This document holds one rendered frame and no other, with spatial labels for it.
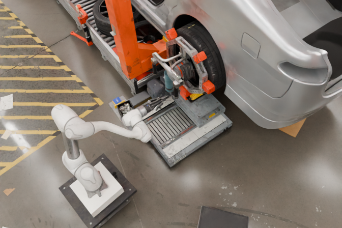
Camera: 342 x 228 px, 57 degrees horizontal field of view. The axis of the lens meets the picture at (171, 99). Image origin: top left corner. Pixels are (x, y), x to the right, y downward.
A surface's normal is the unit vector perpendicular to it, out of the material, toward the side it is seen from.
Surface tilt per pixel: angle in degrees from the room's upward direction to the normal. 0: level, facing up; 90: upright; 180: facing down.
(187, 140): 0
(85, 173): 8
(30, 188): 0
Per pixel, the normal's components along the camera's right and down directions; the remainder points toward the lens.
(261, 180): -0.04, -0.59
